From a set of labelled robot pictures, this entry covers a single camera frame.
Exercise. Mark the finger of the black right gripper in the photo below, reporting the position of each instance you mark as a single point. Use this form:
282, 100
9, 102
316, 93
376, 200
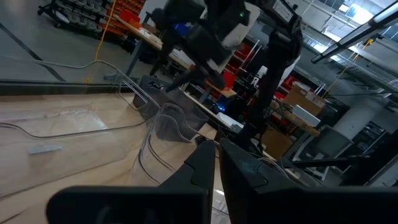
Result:
183, 80
216, 79

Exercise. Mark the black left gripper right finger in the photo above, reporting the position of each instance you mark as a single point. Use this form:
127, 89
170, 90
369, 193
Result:
280, 202

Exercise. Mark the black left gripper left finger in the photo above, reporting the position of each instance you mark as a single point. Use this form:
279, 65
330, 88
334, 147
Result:
186, 199

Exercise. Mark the large clear plastic basket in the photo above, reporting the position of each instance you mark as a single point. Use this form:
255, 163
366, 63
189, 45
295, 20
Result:
62, 149

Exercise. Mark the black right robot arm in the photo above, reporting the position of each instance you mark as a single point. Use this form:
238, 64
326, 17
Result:
276, 62

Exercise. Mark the shelf rack with grey bins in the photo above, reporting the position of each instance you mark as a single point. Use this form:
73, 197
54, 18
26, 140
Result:
74, 15

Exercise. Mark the wooden workbench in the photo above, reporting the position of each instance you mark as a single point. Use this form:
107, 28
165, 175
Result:
149, 35

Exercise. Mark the grey office chair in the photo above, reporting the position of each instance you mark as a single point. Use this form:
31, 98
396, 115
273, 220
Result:
326, 146

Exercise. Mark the red storage bin rack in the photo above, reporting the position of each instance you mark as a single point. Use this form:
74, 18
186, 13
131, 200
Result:
127, 14

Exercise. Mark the cardboard box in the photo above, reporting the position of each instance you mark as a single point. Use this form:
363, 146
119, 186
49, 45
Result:
303, 99

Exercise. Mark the white flat box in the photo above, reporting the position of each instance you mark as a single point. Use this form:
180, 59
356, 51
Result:
306, 115

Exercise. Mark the aluminium frame bar with light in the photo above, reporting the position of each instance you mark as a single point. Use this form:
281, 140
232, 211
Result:
351, 34

